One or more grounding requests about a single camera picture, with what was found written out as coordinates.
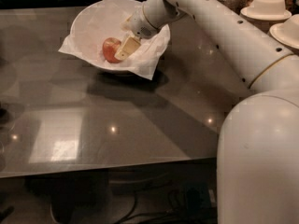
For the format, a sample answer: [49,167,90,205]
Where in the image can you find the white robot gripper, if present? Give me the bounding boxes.
[115,6,160,61]

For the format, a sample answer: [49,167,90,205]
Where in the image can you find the red apple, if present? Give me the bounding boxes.
[102,37,121,63]

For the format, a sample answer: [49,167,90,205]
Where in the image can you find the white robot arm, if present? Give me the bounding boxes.
[122,0,299,224]

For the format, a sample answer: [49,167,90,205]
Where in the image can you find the white ceramic bowl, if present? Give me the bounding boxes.
[69,0,171,75]

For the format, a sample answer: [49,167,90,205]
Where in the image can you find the small white paper bowl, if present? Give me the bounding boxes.
[249,0,286,14]

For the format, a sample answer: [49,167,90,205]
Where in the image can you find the tall stack paper plates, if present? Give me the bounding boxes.
[240,7,292,21]

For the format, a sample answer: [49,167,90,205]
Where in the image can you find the black power adapter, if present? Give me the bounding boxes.
[183,183,211,214]

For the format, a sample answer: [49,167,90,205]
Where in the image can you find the black floor cables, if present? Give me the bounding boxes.
[113,179,219,224]

